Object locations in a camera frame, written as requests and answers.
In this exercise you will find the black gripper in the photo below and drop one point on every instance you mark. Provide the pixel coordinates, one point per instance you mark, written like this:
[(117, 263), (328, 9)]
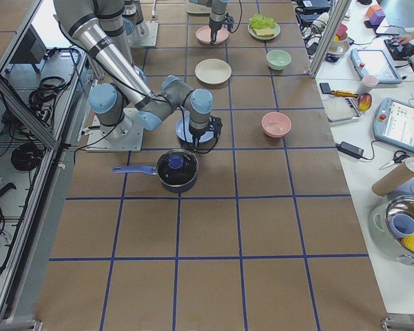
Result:
[(195, 132), (215, 25)]

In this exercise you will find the pink plate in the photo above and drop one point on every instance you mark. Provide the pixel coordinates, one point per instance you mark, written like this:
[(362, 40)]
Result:
[(203, 34)]

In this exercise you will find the blue plate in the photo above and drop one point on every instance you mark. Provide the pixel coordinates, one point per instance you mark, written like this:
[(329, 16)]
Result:
[(182, 131)]

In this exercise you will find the person's forearm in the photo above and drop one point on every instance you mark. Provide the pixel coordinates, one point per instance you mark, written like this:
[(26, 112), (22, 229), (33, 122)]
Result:
[(406, 38)]

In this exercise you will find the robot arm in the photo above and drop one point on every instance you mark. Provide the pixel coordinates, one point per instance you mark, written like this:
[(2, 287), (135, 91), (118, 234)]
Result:
[(217, 6), (98, 27)]

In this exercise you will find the glass pot lid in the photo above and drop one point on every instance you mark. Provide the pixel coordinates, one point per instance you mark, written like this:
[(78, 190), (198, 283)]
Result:
[(177, 167)]

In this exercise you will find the cream white plate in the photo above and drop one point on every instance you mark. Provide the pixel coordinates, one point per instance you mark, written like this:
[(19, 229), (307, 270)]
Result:
[(213, 71)]

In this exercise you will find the green lettuce leaf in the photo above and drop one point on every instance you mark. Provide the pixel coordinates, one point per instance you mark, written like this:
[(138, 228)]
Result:
[(259, 21)]

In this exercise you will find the bread slice on plate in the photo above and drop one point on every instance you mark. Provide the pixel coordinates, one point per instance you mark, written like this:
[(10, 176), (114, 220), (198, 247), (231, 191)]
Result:
[(263, 32)]

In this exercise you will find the dark blue saucepan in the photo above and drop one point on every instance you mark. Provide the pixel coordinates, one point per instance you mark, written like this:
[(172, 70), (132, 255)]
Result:
[(152, 171)]

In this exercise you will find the green plate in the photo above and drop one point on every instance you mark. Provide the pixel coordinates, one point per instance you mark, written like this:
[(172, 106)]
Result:
[(276, 33)]

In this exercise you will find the green bowl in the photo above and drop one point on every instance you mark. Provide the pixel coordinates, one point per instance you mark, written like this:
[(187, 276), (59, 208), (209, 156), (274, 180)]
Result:
[(278, 59)]

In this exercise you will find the pink bowl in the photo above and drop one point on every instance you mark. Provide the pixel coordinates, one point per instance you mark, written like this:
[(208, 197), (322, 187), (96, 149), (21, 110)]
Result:
[(276, 124)]

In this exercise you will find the black phone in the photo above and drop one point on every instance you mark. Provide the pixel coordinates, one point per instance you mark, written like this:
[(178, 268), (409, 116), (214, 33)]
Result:
[(325, 88)]

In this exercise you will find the white bowl with fruit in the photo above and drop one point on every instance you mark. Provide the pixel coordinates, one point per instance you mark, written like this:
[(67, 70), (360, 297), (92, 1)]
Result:
[(339, 40)]

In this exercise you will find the silver kitchen scale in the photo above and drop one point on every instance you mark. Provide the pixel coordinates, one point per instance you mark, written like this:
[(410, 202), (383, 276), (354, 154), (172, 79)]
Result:
[(341, 111)]

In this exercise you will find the black power adapter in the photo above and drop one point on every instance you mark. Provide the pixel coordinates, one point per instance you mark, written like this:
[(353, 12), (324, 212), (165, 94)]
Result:
[(350, 150)]

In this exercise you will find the white paper cup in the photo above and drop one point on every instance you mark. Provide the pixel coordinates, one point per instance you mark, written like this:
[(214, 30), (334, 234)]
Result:
[(367, 83)]

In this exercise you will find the purple cube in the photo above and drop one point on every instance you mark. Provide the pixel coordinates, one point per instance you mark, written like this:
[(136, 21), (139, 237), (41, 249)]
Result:
[(377, 17)]

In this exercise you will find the far teach pendant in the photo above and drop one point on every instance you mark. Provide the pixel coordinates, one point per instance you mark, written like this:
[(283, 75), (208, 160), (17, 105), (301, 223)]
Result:
[(376, 63)]

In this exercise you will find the teach pendant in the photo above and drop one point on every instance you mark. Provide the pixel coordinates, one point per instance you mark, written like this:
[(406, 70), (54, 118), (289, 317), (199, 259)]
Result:
[(394, 124), (376, 63)]

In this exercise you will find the orange cube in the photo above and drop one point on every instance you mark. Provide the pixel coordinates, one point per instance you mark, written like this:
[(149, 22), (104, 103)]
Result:
[(372, 9)]

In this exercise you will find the red yellow mango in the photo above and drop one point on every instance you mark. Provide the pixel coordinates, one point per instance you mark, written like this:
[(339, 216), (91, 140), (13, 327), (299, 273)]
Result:
[(364, 101)]

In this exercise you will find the black control box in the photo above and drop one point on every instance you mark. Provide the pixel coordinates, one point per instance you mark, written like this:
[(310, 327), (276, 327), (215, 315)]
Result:
[(31, 49)]

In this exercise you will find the near teach pendant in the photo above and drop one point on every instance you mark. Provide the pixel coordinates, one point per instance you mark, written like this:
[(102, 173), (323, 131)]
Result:
[(394, 124)]

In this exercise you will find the scissors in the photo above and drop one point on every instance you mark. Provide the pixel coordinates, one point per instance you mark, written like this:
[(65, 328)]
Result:
[(398, 157)]

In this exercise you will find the cardboard tube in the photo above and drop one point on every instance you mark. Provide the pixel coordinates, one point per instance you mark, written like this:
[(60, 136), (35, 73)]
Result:
[(395, 178)]

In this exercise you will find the blue cup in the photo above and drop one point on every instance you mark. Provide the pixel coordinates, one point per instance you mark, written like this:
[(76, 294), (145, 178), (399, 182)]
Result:
[(402, 225)]

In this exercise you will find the steel mixing bowl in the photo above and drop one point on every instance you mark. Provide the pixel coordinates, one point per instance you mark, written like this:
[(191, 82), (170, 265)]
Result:
[(401, 207)]

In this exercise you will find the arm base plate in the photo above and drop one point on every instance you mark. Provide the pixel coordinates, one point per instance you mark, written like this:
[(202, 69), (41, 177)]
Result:
[(127, 136), (141, 35)]

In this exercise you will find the aluminium frame post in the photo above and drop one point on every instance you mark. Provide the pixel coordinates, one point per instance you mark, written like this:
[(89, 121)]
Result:
[(335, 19)]

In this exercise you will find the orange handled tool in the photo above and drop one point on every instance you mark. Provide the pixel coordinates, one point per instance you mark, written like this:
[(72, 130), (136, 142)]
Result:
[(345, 94)]

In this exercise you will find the grey pot with handles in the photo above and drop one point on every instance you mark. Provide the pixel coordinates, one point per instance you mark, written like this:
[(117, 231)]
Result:
[(381, 236)]

